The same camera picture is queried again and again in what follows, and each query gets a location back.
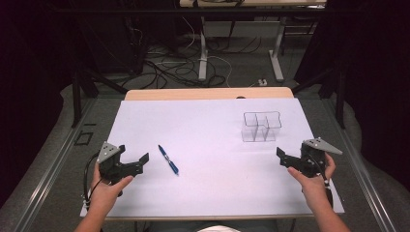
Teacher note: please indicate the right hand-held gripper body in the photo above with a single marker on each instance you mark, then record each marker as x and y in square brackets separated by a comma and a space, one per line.
[314, 162]

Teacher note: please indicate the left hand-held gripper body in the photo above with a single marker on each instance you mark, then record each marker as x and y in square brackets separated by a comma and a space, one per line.
[109, 167]

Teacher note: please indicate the blue pen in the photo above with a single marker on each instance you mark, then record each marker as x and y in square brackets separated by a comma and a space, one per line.
[173, 167]

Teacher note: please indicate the clear plastic organizer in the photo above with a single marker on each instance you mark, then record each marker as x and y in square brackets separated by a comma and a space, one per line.
[257, 129]

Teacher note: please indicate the person's right hand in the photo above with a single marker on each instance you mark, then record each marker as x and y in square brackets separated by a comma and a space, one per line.
[317, 188]

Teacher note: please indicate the person's left hand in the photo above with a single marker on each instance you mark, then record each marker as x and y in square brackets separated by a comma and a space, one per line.
[103, 195]

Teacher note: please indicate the black metal stand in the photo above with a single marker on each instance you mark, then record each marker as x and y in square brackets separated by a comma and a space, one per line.
[77, 96]
[337, 93]

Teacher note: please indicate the white power strip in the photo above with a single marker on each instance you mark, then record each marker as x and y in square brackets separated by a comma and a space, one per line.
[262, 82]

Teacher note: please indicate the white table mat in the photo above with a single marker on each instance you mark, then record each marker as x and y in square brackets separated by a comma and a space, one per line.
[209, 135]

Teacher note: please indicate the white desk leg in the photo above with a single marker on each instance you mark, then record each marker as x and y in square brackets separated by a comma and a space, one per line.
[202, 54]
[276, 58]

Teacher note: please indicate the person's white shirt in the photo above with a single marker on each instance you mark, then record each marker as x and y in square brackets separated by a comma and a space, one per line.
[219, 229]

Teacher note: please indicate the dark curtain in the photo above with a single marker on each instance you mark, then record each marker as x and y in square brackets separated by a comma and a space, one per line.
[377, 80]
[29, 80]

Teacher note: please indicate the wooden table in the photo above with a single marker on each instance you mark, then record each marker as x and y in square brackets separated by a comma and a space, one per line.
[209, 93]

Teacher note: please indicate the metal floor rail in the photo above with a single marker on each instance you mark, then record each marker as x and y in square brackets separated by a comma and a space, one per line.
[48, 174]
[361, 174]

